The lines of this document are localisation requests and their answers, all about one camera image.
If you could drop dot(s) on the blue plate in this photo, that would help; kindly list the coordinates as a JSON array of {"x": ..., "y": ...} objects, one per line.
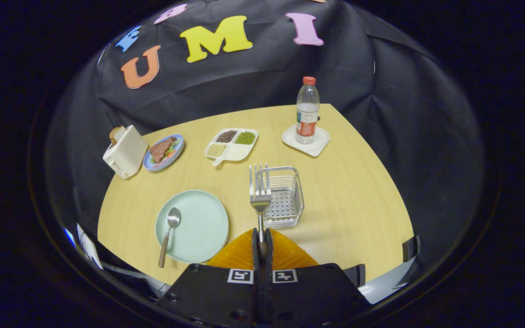
[{"x": 177, "y": 152}]

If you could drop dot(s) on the black backdrop cloth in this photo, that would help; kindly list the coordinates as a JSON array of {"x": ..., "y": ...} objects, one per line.
[{"x": 244, "y": 82}]

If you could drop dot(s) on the light green plate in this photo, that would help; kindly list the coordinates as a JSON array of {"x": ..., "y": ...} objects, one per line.
[{"x": 201, "y": 228}]

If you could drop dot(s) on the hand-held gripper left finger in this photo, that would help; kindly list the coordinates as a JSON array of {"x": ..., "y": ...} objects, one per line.
[{"x": 217, "y": 296}]

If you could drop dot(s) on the white paper sheet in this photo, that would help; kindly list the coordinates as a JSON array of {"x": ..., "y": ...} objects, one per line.
[{"x": 89, "y": 248}]

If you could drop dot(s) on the white square coaster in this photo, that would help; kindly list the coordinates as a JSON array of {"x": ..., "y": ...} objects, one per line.
[{"x": 318, "y": 145}]

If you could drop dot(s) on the white divided tray with beans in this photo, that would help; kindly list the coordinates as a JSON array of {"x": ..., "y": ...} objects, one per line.
[{"x": 237, "y": 151}]

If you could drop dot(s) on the brown steak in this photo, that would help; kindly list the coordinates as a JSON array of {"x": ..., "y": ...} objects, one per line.
[{"x": 161, "y": 149}]

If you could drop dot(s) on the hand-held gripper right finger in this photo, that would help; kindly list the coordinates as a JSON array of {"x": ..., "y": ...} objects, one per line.
[{"x": 308, "y": 296}]

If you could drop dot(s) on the clear red-capped water bottle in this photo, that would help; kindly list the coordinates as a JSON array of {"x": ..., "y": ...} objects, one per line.
[{"x": 307, "y": 114}]

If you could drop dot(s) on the toasted bread slice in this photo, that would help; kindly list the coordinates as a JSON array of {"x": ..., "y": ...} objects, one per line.
[{"x": 116, "y": 134}]

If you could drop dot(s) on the white toaster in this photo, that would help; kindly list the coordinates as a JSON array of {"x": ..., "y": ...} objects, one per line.
[{"x": 126, "y": 152}]

